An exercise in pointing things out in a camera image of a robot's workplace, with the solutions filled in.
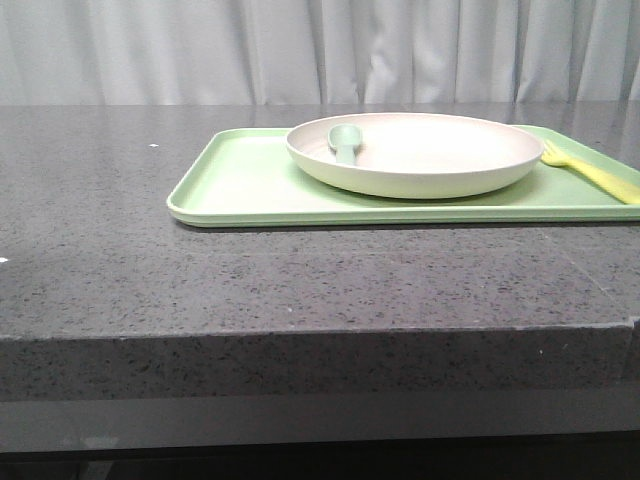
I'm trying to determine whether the beige round plate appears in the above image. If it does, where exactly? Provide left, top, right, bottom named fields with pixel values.
left=286, top=112, right=544, bottom=199

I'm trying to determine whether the yellow plastic fork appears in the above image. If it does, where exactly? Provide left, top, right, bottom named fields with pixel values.
left=541, top=140, right=639, bottom=204

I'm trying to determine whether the teal plastic spoon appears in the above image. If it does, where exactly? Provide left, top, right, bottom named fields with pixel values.
left=328, top=123, right=363, bottom=165

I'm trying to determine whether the light green plastic tray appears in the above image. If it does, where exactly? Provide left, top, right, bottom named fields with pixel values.
left=166, top=128, right=639, bottom=228

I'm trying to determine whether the grey pleated curtain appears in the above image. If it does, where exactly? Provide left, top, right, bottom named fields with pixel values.
left=1, top=1, right=639, bottom=106

